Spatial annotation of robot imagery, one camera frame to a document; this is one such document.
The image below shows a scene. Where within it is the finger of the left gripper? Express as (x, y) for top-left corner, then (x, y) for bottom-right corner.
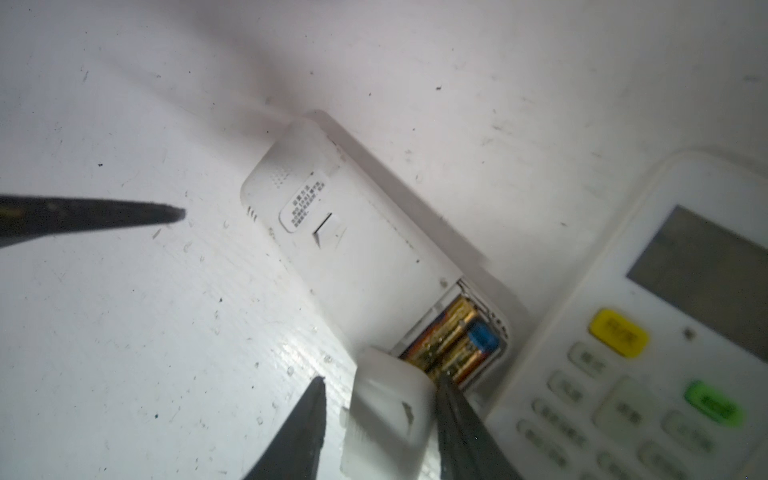
(1, 195), (186, 248)

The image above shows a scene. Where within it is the white remote control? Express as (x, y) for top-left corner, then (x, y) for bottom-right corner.
(240, 112), (515, 390)
(486, 151), (767, 479)

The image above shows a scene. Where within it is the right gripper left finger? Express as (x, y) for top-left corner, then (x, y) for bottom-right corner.
(244, 376), (327, 480)

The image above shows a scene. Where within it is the gold AAA battery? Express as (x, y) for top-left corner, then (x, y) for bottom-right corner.
(427, 321), (500, 385)
(400, 296), (479, 371)

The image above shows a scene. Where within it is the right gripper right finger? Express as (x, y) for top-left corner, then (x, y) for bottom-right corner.
(436, 374), (521, 480)

